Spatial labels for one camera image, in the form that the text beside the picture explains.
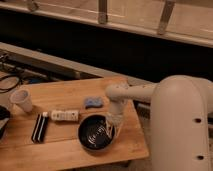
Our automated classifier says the black cable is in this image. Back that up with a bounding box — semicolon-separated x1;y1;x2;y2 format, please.
0;53;26;94

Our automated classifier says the metal bracket right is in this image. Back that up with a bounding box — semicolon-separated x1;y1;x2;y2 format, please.
157;0;176;35

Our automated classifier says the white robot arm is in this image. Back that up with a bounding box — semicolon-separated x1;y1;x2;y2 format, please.
106;75;213;171

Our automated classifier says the metal bracket middle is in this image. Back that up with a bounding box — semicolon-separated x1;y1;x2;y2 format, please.
98;0;108;24

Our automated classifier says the black white striped case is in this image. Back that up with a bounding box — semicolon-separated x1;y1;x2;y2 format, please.
31;112;49;143

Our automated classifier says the blue sponge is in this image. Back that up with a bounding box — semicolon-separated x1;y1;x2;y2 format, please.
84;97;103;109

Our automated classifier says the dark ceramic bowl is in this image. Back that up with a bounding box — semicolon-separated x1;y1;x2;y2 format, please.
78;115;115;151

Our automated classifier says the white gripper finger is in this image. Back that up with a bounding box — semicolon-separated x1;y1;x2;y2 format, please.
105;115;112;134
114;124;122;138

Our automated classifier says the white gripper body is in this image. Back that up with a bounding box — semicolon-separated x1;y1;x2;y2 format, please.
106;100;126;126

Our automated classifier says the black object at left edge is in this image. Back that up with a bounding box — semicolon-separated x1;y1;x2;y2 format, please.
0;105;10;139

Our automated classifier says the white plastic cup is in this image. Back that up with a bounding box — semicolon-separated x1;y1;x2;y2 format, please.
10;89;33;113

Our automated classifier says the metal bracket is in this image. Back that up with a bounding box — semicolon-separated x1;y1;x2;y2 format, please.
157;0;176;35
98;0;108;24

